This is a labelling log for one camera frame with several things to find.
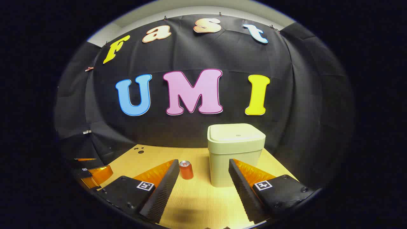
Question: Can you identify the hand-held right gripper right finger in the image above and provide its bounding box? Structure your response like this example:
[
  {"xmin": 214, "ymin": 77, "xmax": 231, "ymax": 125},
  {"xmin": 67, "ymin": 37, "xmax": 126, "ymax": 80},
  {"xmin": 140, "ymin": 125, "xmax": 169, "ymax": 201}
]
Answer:
[{"xmin": 228, "ymin": 158, "xmax": 318, "ymax": 225}]

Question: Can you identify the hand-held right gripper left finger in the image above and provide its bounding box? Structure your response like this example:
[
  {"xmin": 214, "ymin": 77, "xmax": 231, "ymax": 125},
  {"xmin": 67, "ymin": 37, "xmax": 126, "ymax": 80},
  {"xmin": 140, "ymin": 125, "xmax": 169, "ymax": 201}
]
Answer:
[{"xmin": 97, "ymin": 159, "xmax": 180, "ymax": 224}]

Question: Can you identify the orange pop can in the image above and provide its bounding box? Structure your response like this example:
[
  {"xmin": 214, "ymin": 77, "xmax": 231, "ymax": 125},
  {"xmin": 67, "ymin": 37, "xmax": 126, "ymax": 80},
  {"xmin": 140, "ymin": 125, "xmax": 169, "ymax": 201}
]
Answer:
[{"xmin": 179, "ymin": 160, "xmax": 194, "ymax": 180}]

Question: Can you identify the pale green desktop garbage bin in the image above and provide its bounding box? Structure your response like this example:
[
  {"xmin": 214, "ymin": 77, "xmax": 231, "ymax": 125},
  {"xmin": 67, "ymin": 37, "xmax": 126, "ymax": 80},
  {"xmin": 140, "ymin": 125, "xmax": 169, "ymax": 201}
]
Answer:
[{"xmin": 207, "ymin": 123, "xmax": 266, "ymax": 188}]

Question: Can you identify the wooden desktop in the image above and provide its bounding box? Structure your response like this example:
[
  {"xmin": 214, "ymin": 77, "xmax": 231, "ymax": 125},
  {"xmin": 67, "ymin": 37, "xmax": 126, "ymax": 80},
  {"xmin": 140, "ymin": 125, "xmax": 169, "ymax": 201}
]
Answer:
[{"xmin": 95, "ymin": 144, "xmax": 299, "ymax": 229}]

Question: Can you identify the black backdrop cloth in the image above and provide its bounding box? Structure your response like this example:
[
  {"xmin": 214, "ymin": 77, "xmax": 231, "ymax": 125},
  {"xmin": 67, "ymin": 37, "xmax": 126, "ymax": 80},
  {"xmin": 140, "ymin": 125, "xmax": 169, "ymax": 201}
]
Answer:
[{"xmin": 54, "ymin": 14, "xmax": 355, "ymax": 191}]

